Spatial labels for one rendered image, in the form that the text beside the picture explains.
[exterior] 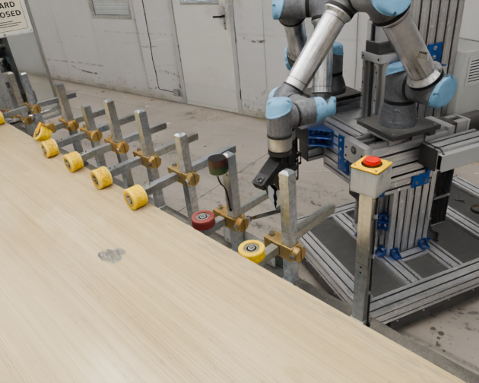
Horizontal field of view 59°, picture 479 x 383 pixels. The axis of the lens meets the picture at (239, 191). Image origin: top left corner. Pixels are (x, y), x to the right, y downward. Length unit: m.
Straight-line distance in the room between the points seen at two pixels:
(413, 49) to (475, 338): 1.44
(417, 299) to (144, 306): 1.37
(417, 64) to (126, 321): 1.15
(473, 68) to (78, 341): 1.80
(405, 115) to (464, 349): 1.15
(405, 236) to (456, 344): 0.55
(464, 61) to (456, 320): 1.23
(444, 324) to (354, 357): 1.42
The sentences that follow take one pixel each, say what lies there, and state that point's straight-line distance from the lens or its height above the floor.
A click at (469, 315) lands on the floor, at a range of 2.48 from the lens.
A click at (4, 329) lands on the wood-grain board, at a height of 0.90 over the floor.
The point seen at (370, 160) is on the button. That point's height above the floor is 1.23.
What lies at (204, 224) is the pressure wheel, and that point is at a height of 0.90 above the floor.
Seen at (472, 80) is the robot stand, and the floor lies 1.11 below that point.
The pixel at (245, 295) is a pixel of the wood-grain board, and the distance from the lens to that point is 1.14.
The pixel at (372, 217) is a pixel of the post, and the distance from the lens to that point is 1.10.
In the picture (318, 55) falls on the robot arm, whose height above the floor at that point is 1.37.
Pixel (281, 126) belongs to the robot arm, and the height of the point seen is 1.23.
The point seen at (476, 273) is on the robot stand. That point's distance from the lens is 2.37.
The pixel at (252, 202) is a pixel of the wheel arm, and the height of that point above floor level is 0.85.
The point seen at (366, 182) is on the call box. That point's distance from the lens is 1.03.
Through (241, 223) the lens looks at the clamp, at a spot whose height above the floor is 0.86.
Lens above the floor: 1.69
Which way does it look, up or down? 30 degrees down
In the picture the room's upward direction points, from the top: 6 degrees counter-clockwise
